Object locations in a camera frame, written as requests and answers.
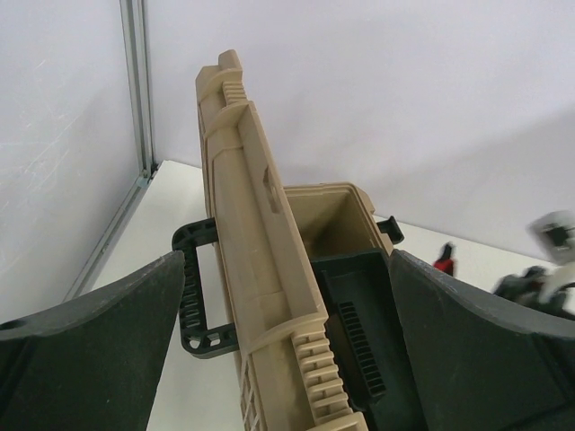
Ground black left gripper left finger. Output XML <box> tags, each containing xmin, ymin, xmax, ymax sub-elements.
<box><xmin>1</xmin><ymin>251</ymin><xmax>184</xmax><ymax>430</ymax></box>

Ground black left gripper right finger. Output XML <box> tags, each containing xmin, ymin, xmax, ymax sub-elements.
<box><xmin>389</xmin><ymin>250</ymin><xmax>574</xmax><ymax>430</ymax></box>

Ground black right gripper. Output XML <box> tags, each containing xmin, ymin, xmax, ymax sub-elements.
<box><xmin>492</xmin><ymin>266</ymin><xmax>574</xmax><ymax>314</ymax></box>

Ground red black pliers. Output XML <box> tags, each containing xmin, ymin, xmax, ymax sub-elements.
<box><xmin>433</xmin><ymin>242</ymin><xmax>456</xmax><ymax>277</ymax></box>

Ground black tool box tray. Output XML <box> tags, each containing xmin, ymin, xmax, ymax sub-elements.
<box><xmin>311</xmin><ymin>249</ymin><xmax>428</xmax><ymax>430</ymax></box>

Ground tan plastic tool box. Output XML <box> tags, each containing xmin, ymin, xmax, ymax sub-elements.
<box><xmin>172</xmin><ymin>49</ymin><xmax>394</xmax><ymax>430</ymax></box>

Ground left aluminium corner post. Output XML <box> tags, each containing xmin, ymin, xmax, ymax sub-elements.
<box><xmin>64</xmin><ymin>0</ymin><xmax>159</xmax><ymax>301</ymax></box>

